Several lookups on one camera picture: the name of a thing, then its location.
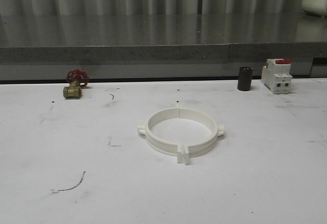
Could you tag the dark brown pipe coupling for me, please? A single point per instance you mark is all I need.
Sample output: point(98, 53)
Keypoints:
point(244, 78)

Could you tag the brass valve red handwheel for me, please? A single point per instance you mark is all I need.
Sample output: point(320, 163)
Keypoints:
point(77, 80)

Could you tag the grey stone counter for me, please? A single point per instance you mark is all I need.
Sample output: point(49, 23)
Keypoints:
point(209, 46)

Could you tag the white circuit breaker red switch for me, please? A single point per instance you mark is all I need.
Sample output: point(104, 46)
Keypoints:
point(276, 75)

